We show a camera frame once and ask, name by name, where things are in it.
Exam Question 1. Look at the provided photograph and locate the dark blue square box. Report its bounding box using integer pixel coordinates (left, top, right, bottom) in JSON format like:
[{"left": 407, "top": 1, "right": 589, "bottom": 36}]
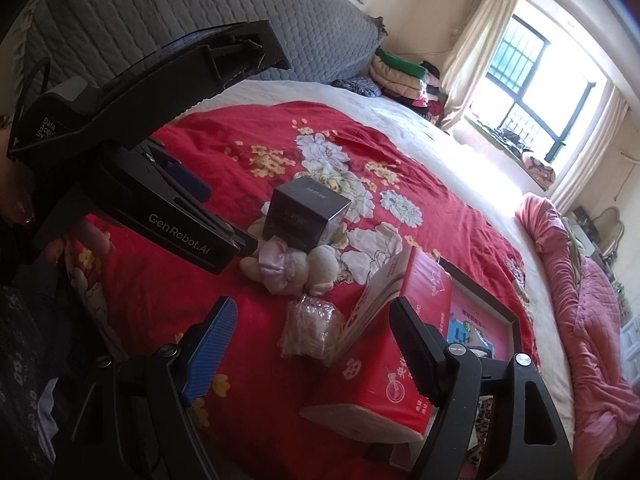
[{"left": 262, "top": 177, "right": 352, "bottom": 252}]

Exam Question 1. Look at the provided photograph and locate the cream curtain left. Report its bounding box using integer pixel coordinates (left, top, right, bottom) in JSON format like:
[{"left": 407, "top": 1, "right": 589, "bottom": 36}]
[{"left": 440, "top": 0, "right": 518, "bottom": 131}]

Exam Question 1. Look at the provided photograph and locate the cream curtain right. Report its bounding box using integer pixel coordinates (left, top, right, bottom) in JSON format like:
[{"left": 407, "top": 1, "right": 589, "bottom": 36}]
[{"left": 550, "top": 81, "right": 629, "bottom": 214}]

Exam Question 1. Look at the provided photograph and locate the pink quilted comforter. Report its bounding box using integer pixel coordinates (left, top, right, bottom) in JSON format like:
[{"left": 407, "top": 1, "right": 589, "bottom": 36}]
[{"left": 516, "top": 193, "right": 639, "bottom": 474}]

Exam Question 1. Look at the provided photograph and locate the grey quilted headboard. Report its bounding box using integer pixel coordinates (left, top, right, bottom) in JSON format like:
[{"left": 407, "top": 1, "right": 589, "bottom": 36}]
[{"left": 12, "top": 0, "right": 385, "bottom": 106}]

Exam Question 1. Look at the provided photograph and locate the beige bed sheet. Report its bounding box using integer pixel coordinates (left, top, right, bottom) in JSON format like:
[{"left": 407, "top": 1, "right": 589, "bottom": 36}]
[{"left": 160, "top": 82, "right": 575, "bottom": 462}]

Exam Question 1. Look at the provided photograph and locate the plush bear pink bow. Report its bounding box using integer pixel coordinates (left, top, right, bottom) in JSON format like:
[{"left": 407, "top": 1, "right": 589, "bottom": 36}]
[{"left": 240, "top": 217, "right": 340, "bottom": 297}]

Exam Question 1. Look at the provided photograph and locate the folded blanket on windowsill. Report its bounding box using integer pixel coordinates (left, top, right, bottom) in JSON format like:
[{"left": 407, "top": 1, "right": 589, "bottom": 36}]
[{"left": 522, "top": 151, "right": 555, "bottom": 191}]

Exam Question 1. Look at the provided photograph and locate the red tissue pack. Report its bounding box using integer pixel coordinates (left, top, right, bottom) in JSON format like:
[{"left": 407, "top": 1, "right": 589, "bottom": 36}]
[{"left": 300, "top": 245, "right": 451, "bottom": 444}]

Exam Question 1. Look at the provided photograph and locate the cream curtain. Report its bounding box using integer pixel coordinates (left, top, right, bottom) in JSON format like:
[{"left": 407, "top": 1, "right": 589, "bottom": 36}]
[
  {"left": 550, "top": 81, "right": 629, "bottom": 214},
  {"left": 440, "top": 0, "right": 518, "bottom": 131}
]

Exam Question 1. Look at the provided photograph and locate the window with dark frame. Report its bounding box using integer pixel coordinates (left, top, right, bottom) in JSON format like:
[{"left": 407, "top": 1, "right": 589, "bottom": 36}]
[{"left": 469, "top": 1, "right": 605, "bottom": 162}]

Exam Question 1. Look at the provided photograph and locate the red floral blanket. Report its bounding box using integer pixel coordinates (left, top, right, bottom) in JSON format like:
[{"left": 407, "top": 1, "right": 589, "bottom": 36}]
[{"left": 66, "top": 101, "right": 536, "bottom": 479}]

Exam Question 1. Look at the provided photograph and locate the leopard print scrunchie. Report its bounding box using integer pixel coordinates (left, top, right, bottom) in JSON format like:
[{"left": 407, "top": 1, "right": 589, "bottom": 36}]
[{"left": 465, "top": 396, "right": 494, "bottom": 469}]

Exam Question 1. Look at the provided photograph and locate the person's hand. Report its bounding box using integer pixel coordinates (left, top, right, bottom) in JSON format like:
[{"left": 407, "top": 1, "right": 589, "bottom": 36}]
[{"left": 1, "top": 188, "right": 114, "bottom": 261}]

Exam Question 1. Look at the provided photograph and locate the pink item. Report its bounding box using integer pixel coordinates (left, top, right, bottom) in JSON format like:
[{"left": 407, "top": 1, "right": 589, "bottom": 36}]
[{"left": 279, "top": 295, "right": 345, "bottom": 366}]

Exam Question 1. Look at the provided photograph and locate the heart shaped mirror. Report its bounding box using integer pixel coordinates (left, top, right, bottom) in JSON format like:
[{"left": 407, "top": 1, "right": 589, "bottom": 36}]
[{"left": 593, "top": 206, "right": 625, "bottom": 261}]

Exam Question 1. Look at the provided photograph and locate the grey tray with pink book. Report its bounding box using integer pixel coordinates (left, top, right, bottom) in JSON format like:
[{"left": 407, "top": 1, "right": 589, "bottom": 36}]
[{"left": 389, "top": 257, "right": 522, "bottom": 480}]

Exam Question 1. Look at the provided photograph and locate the stack of folded blankets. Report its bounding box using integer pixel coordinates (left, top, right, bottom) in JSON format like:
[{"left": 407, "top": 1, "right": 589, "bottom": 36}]
[{"left": 369, "top": 48, "right": 447, "bottom": 124}]

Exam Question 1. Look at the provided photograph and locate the white drawer cabinet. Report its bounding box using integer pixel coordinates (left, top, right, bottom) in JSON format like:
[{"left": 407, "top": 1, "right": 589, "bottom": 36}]
[{"left": 620, "top": 314, "right": 640, "bottom": 362}]

